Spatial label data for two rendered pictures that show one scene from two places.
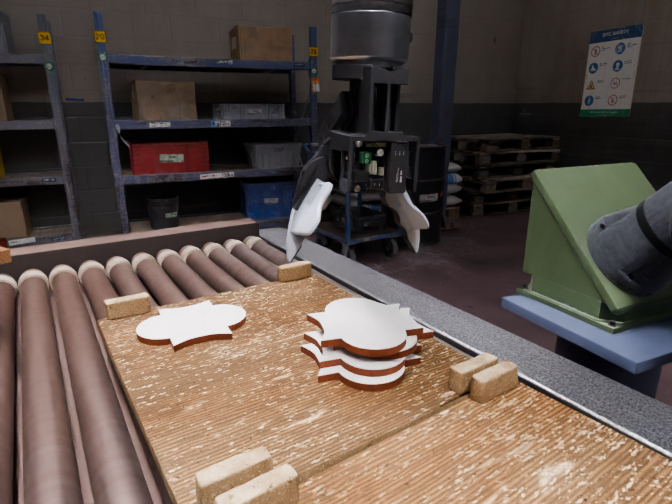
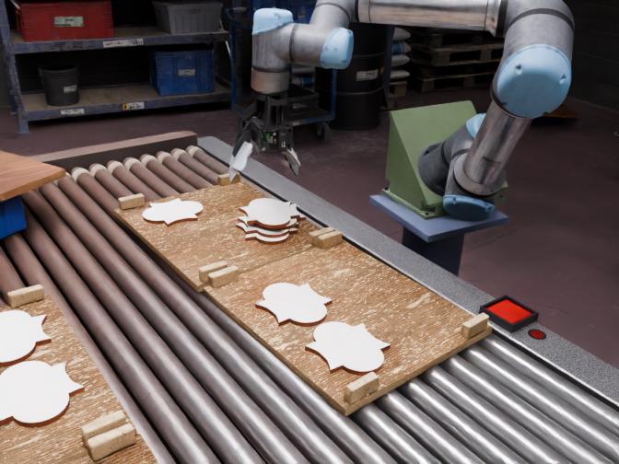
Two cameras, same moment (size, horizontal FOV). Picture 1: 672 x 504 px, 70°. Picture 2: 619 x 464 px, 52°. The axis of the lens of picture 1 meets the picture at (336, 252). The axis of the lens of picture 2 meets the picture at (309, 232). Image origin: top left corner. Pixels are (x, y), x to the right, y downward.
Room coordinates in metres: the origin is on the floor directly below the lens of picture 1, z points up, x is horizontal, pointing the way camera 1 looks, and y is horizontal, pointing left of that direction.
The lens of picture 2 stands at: (-0.77, -0.02, 1.58)
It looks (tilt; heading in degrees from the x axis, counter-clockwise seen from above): 27 degrees down; 355
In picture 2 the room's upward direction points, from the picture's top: 2 degrees clockwise
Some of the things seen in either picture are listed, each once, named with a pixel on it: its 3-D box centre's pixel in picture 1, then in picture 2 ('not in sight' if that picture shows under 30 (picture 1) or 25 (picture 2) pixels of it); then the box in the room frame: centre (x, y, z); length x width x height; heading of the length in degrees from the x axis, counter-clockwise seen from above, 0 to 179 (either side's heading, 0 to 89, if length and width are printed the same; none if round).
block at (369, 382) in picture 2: not in sight; (362, 387); (-0.04, -0.17, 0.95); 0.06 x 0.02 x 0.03; 125
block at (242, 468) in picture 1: (234, 477); (213, 271); (0.30, 0.08, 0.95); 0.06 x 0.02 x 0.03; 124
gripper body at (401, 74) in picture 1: (368, 131); (269, 120); (0.49, -0.03, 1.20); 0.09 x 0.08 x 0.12; 18
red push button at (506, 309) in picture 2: not in sight; (508, 314); (0.18, -0.48, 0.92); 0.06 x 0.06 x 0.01; 33
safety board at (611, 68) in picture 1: (609, 73); not in sight; (5.49, -2.95, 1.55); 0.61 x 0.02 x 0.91; 25
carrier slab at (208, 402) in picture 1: (276, 350); (222, 226); (0.53, 0.07, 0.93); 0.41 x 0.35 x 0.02; 34
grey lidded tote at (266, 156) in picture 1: (272, 154); (187, 16); (4.80, 0.62, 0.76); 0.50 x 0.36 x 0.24; 121
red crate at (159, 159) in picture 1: (168, 156); (64, 17); (4.42, 1.53, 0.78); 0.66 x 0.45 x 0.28; 115
